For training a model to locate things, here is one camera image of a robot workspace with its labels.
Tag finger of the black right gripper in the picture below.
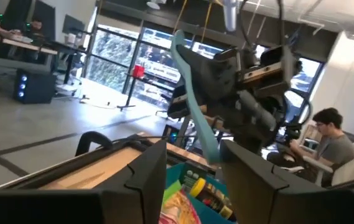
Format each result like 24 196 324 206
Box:
167 84 209 121
175 45 239 102

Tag red container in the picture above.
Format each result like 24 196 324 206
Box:
131 63 146 80

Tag wooden workbench grey legs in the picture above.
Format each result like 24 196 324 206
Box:
0 30 59 75

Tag computer tower blue lights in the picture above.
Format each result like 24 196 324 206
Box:
12 68 58 105

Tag black monitor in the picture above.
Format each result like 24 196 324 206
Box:
2 0 56 32
62 14 86 35

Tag black desk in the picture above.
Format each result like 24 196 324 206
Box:
50 43 86 85
116 72 180 112

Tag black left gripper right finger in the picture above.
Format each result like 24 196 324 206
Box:
219 139 354 224

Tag teal plastic spoon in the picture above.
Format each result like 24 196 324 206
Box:
169 29 222 165

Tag wooden tray table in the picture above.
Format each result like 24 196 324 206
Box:
0 133 220 191

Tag orange hanging rope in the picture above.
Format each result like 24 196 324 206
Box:
199 0 215 44
172 0 189 34

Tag grey ceiling pipe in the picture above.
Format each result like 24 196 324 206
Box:
222 0 239 32

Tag person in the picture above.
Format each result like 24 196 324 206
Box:
0 17 44 40
288 107 354 188

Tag black clamp handle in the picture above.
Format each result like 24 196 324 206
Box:
75 130 114 157

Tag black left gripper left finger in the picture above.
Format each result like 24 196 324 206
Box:
0 139 168 224

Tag black spice jar yellow lid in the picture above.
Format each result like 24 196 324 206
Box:
189 177 237 223

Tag orange and green ramen packet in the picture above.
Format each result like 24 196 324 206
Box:
159 179 203 224

